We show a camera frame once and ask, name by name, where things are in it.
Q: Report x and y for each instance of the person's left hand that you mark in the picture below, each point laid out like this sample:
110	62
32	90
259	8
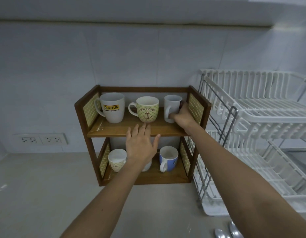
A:
139	148

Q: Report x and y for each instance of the person's right hand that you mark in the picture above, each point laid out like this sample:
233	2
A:
184	118

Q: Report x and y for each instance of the person's left middle finger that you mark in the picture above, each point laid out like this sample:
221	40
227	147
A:
142	132

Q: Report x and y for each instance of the person's right thumb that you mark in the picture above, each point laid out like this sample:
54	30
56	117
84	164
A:
172	117

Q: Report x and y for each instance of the person's left little finger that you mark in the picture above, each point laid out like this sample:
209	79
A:
128	135

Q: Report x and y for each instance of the person's left thumb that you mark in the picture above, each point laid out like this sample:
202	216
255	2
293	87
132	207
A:
156	142

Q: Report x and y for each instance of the small plain white mug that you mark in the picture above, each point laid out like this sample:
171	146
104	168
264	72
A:
170	104

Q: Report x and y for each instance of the person's left forearm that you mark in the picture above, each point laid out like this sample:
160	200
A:
110	203

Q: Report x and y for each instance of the person's right forearm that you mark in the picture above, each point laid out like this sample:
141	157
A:
242	183

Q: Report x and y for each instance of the brown wooden two-tier shelf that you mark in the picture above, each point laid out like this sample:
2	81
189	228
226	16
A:
158	126

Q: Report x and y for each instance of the blue and white mug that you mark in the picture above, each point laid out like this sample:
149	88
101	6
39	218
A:
169	158

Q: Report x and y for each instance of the green patterned anchor mug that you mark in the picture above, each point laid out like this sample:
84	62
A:
147	110

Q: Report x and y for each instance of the white cup with black script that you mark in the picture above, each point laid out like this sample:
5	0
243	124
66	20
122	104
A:
116	161

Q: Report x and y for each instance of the large white mug yellow label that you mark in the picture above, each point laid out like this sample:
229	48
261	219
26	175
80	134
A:
113	109

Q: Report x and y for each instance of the white drip tray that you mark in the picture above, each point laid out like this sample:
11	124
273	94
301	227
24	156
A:
215	208

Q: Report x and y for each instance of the white two-tier dish rack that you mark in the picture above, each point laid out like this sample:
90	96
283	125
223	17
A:
262	116

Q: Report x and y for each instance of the metal spoon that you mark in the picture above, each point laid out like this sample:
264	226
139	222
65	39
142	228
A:
234	230
220	234

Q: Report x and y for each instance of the white wall power outlet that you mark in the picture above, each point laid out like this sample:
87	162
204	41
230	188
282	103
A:
29	140
53	139

